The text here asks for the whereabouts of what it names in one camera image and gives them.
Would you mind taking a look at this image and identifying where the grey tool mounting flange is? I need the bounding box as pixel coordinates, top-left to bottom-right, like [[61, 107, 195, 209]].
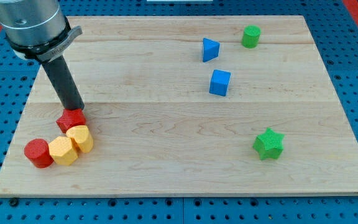
[[6, 18, 83, 63]]

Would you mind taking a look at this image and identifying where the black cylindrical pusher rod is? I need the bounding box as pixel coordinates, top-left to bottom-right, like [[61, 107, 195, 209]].
[[42, 56, 85, 110]]

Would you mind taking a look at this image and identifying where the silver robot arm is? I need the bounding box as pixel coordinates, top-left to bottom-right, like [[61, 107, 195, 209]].
[[0, 0, 85, 110]]

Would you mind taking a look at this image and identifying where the red pentagon block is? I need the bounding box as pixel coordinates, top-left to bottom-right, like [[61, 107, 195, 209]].
[[56, 108, 86, 133]]

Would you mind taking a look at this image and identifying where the yellow rounded block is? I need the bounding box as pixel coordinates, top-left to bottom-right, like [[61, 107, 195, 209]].
[[66, 125, 94, 153]]

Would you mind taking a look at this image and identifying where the yellow hexagon block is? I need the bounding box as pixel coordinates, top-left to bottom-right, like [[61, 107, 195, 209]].
[[48, 136, 78, 166]]

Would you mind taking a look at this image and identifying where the red cylinder block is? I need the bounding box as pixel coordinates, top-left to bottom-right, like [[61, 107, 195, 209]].
[[24, 139, 53, 169]]

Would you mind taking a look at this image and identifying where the wooden board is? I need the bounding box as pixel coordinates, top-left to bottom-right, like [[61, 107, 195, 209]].
[[0, 16, 358, 198]]

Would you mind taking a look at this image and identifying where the blue triangle block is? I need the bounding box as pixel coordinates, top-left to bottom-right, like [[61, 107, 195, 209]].
[[203, 38, 220, 62]]

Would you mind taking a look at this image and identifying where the blue cube block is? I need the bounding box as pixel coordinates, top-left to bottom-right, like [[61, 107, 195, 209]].
[[209, 70, 231, 96]]

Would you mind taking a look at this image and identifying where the green cylinder block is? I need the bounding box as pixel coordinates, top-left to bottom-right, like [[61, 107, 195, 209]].
[[241, 25, 261, 49]]

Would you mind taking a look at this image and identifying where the green star block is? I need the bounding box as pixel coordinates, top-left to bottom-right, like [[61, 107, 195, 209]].
[[252, 128, 285, 160]]

